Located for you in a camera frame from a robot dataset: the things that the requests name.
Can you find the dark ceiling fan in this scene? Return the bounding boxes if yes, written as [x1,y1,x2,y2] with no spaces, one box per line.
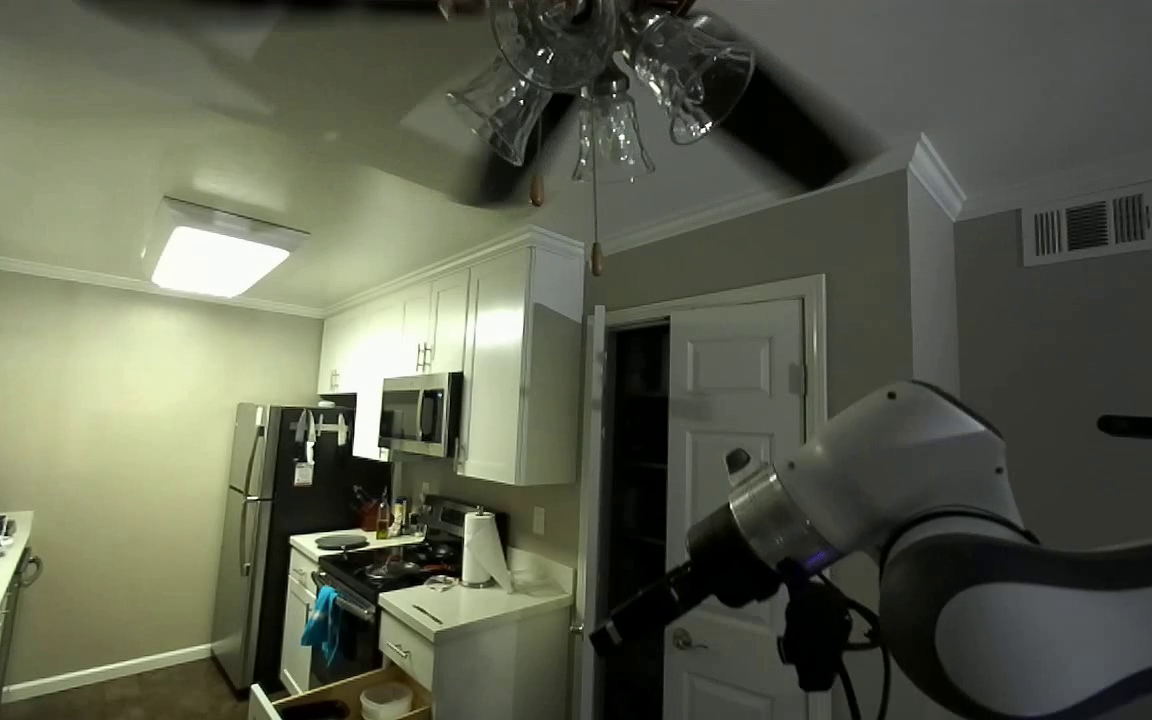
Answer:
[81,0,865,213]

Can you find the square ceiling light panel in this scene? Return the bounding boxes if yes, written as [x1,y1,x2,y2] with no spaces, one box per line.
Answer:
[142,195,313,305]

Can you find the white wall air vent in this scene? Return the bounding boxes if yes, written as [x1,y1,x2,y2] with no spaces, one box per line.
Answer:
[1022,182,1152,267]

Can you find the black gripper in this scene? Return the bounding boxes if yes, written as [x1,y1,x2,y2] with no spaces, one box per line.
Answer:
[588,492,788,660]

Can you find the white round container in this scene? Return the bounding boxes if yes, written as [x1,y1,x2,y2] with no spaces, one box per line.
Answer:
[357,681,418,720]

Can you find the clear glass lamp shade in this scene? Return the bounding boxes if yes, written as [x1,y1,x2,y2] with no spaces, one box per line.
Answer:
[448,58,559,173]
[628,7,762,149]
[490,0,608,96]
[568,76,657,188]

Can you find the white upper kitchen cabinets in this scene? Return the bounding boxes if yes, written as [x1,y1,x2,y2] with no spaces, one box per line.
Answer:
[315,230,592,492]

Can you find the white panel door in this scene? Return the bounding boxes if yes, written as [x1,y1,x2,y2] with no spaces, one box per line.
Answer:
[662,297,817,720]

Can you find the long light pull chain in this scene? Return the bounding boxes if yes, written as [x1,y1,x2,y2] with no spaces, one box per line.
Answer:
[584,138,603,281]

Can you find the bottles beside refrigerator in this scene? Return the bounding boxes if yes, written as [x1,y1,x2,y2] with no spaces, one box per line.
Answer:
[357,487,418,541]

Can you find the thin black camera cable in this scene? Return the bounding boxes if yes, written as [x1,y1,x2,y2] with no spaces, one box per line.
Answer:
[831,591,899,720]

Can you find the open wooden drawer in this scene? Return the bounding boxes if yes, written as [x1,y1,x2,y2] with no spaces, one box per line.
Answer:
[243,666,438,720]

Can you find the stainless steel microwave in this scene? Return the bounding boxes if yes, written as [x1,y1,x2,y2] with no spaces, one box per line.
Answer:
[375,368,467,464]

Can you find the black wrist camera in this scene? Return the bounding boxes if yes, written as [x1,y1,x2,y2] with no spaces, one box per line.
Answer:
[773,573,865,698]

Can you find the white paper towel roll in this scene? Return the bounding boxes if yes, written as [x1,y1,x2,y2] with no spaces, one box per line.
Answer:
[457,506,517,595]

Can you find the black kitchen stove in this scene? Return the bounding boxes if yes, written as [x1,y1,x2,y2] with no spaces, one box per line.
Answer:
[313,495,512,690]

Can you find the white lower cabinet with counter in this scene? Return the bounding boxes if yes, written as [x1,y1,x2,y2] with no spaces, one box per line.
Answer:
[375,576,575,720]

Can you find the blue hanging dish towel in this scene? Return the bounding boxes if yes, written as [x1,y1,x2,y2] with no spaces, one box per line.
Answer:
[300,581,349,672]

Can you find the stainless steel refrigerator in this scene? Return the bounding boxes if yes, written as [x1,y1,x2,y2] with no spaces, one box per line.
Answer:
[209,400,365,698]

